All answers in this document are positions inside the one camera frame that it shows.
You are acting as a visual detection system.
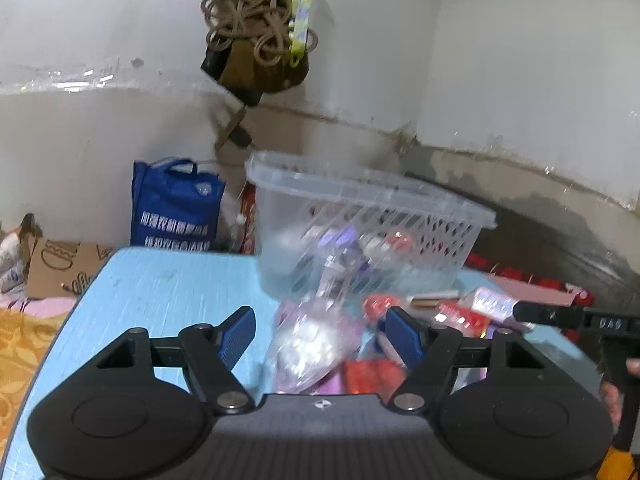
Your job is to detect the clear plastic basket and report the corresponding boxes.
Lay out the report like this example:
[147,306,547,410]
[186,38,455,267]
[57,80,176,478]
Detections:
[245,150,498,306]

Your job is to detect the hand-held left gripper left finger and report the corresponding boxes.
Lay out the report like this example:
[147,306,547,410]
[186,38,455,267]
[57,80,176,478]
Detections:
[95,305,257,416]

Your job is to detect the purple packet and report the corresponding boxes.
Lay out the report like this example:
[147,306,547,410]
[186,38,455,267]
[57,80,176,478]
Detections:
[320,226,362,262]

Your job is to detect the orange patterned blanket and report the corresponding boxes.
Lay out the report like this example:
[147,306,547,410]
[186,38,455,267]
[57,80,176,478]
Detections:
[0,306,71,453]

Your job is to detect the clear plastic bag white contents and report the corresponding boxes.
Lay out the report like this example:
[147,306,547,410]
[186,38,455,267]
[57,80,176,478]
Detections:
[264,299,367,394]

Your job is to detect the blue tote bag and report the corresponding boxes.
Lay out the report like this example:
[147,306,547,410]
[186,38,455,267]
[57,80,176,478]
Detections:
[131,158,226,254]

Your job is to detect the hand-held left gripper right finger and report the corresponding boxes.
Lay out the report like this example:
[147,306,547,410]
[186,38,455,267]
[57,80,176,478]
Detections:
[385,306,546,413]

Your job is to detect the white patterned cloth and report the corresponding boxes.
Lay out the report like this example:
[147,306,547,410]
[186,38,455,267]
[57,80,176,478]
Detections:
[0,230,32,295]

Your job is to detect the red packaging behind basket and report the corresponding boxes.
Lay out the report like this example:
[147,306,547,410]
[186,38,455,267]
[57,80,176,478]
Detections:
[239,184,259,256]

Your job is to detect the pink foil packet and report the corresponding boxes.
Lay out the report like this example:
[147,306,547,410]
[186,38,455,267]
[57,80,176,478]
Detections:
[457,287,522,322]

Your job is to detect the flat red snack packet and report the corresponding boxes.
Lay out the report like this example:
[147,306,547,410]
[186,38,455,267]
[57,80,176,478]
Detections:
[344,359,409,394]

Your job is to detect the printed cardboard box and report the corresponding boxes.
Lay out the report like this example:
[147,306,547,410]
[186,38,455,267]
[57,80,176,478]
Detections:
[25,236,117,301]

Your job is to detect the person's right hand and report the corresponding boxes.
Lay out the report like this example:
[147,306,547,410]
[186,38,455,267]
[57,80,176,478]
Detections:
[600,358,640,427]

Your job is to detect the brown hanging bag with ropes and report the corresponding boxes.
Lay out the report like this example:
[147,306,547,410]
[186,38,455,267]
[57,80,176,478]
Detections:
[200,0,321,108]

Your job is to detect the yellow-green lanyard strap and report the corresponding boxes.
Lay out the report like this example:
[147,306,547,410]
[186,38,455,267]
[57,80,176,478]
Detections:
[289,0,319,67]

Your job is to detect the shiny red snack packet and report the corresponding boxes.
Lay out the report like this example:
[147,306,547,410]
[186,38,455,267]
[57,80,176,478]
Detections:
[434,302,492,337]

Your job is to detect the red and white packet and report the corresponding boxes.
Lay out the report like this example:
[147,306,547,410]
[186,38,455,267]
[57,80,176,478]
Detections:
[369,231,417,262]

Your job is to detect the round red snack packet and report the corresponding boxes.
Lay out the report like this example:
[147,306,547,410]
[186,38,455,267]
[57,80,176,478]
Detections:
[362,294,397,327]

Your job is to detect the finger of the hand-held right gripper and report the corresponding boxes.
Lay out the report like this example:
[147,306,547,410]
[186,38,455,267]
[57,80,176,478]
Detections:
[512,300,640,333]

